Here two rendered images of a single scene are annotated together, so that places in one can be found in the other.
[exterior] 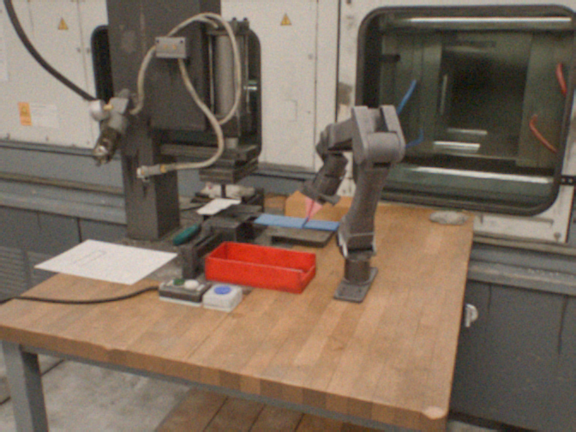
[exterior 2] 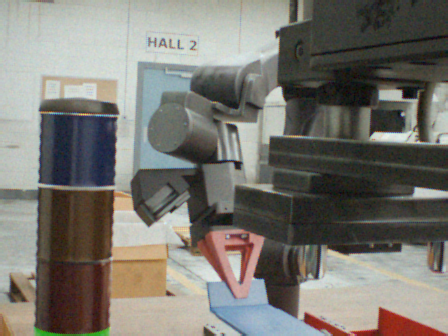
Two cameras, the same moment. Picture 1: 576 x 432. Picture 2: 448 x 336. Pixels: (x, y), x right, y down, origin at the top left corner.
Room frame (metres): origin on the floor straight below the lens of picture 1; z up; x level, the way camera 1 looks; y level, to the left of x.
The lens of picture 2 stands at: (2.05, 0.53, 1.19)
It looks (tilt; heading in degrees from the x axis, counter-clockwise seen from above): 3 degrees down; 228
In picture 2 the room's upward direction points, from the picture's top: 3 degrees clockwise
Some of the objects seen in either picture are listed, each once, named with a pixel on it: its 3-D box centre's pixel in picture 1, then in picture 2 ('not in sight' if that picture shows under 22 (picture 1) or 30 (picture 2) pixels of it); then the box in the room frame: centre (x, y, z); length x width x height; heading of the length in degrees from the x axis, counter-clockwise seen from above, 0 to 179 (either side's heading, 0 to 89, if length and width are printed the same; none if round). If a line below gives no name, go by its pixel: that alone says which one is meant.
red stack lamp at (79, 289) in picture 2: not in sight; (73, 290); (1.87, 0.22, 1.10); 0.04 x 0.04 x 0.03
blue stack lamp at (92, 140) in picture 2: not in sight; (77, 149); (1.87, 0.22, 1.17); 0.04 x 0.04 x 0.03
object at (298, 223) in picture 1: (284, 217); (263, 310); (1.51, 0.02, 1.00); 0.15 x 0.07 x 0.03; 70
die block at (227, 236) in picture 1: (233, 230); not in sight; (1.58, 0.16, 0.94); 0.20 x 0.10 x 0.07; 161
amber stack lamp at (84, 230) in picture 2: not in sight; (75, 220); (1.87, 0.22, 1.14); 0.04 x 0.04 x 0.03
